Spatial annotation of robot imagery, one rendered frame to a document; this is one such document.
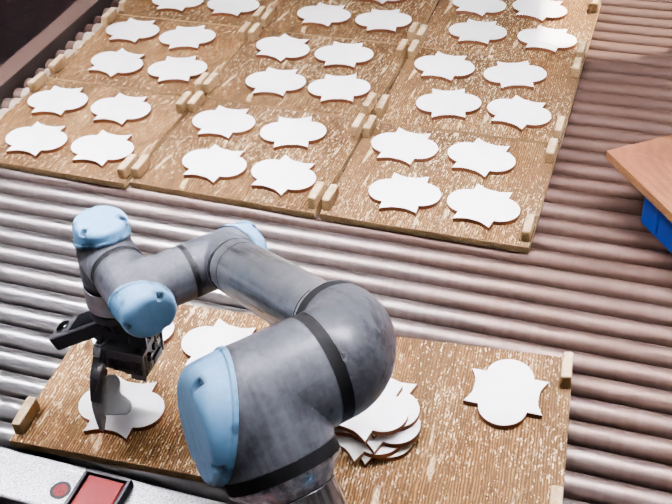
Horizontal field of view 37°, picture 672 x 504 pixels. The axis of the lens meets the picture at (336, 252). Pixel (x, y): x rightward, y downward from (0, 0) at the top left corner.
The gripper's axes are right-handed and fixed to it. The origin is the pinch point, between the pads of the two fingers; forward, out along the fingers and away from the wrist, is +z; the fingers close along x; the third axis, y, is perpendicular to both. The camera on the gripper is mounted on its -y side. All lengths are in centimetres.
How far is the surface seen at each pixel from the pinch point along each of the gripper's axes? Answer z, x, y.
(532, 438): 0, 8, 63
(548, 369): -1, 23, 64
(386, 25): 2, 134, 13
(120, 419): 2.5, -2.7, 1.2
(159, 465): 3.0, -9.0, 10.2
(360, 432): -4.0, -0.7, 38.8
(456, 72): 0, 113, 34
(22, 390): 7.2, 2.3, -19.2
